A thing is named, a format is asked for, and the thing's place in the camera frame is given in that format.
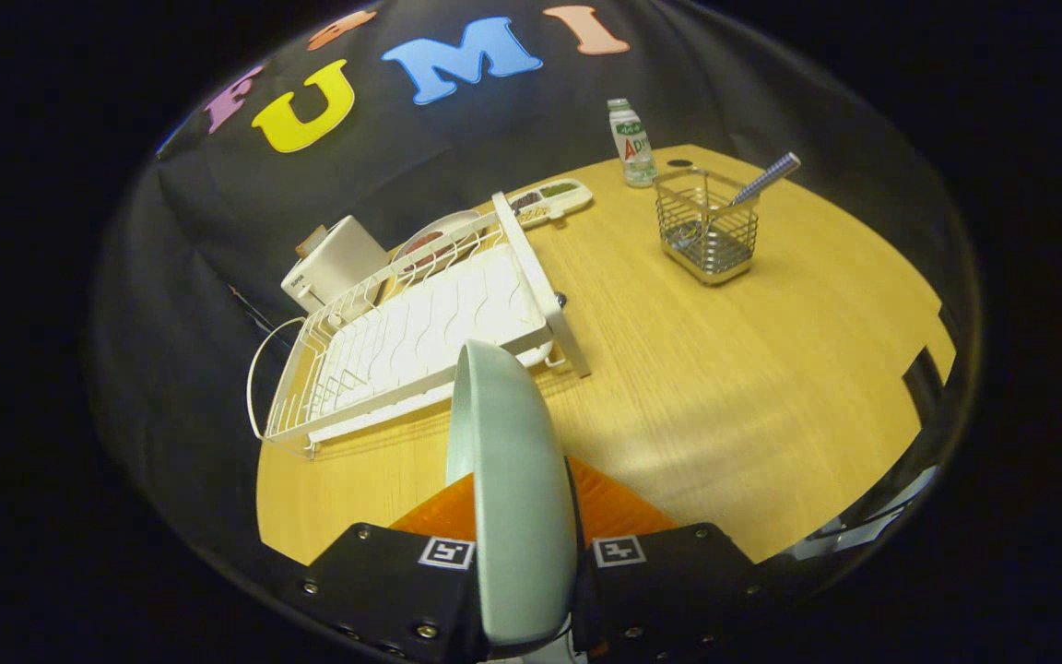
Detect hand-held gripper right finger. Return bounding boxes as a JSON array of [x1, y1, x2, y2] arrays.
[[566, 456, 773, 663]]

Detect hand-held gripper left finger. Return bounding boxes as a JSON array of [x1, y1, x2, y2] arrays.
[[275, 472, 488, 664]]

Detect pale green plate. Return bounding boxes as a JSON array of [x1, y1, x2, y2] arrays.
[[445, 339, 579, 647]]

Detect white wire dish rack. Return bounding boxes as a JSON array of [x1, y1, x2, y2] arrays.
[[247, 192, 592, 459]]

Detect metal wire basket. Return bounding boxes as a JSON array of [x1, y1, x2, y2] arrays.
[[655, 167, 761, 286]]

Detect metal spoon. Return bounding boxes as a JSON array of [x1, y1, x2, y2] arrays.
[[729, 152, 802, 208]]

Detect beige plate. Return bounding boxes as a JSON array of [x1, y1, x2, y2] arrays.
[[391, 210, 486, 269]]

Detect white drip tray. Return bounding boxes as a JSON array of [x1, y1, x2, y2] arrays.
[[308, 243, 556, 445]]

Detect white toaster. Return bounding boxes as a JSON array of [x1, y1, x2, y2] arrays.
[[280, 216, 391, 314]]

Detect black backdrop cloth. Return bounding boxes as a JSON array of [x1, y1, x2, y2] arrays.
[[88, 0, 984, 591]]

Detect white divided condiment tray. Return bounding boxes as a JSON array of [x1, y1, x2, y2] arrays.
[[505, 178, 594, 230]]

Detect white green drink bottle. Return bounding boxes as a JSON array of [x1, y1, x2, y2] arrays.
[[607, 99, 658, 189]]

